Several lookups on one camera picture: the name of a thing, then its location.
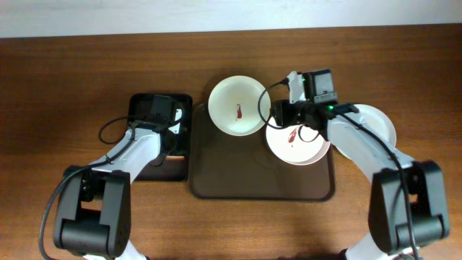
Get cream plate with red stain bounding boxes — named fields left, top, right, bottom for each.
left=208, top=76, right=271, bottom=137

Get large brown serving tray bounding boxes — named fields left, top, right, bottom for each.
left=188, top=103, right=336, bottom=202

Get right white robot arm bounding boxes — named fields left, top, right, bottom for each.
left=264, top=69, right=450, bottom=259

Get small black water tray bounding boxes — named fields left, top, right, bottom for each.
left=128, top=93, right=193, bottom=181

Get light blue stained plate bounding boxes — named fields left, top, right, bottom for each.
left=354, top=104, right=397, bottom=147

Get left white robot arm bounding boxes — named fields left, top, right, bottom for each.
left=48, top=93, right=193, bottom=259

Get orange green scrub sponge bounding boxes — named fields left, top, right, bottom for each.
left=165, top=155, right=185, bottom=161

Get white plate with red sauce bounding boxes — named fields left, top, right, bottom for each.
left=266, top=125, right=331, bottom=166

